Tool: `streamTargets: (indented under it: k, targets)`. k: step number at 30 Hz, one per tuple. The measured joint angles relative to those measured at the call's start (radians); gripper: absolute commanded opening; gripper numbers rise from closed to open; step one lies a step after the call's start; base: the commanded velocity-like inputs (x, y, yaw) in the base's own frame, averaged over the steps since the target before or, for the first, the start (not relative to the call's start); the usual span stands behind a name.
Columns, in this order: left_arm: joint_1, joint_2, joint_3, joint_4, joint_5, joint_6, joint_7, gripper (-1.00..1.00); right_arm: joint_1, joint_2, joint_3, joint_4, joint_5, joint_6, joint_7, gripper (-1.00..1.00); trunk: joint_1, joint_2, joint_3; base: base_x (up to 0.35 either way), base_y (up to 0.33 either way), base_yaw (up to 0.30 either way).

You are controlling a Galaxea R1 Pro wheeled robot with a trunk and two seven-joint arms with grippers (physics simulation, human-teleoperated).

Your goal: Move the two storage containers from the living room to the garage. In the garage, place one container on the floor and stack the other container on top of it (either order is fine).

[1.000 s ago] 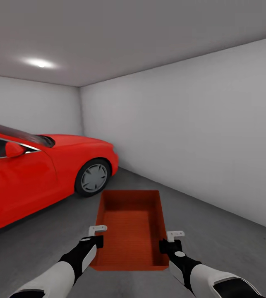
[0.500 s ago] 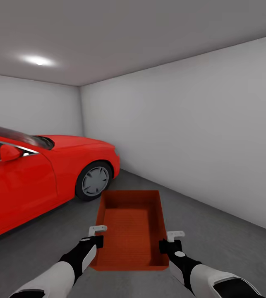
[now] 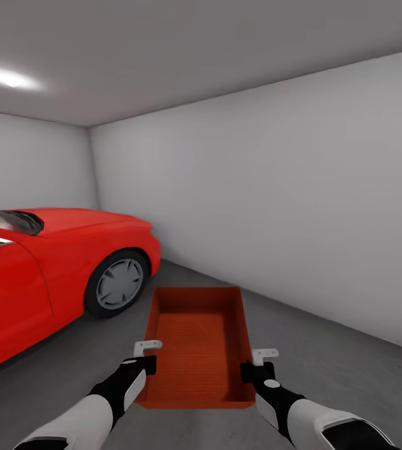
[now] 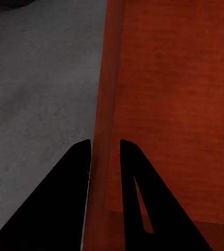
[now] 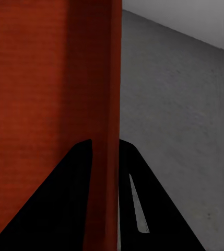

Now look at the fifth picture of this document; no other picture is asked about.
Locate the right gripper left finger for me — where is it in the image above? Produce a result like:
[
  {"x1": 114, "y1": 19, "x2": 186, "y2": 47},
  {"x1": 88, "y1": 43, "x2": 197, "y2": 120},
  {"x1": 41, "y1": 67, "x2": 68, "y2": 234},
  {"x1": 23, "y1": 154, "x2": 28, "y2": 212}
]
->
[{"x1": 0, "y1": 139, "x2": 92, "y2": 251}]

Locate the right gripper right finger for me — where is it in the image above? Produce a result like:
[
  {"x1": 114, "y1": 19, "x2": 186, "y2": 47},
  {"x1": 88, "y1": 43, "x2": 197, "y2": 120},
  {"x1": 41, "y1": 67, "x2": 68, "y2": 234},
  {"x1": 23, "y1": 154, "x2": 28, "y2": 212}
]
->
[{"x1": 118, "y1": 139, "x2": 205, "y2": 251}]

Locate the storage box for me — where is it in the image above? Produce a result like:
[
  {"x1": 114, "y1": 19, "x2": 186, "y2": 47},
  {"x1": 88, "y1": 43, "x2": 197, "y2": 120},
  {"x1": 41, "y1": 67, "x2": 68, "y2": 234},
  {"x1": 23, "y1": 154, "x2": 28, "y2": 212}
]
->
[{"x1": 0, "y1": 0, "x2": 122, "y2": 251}]

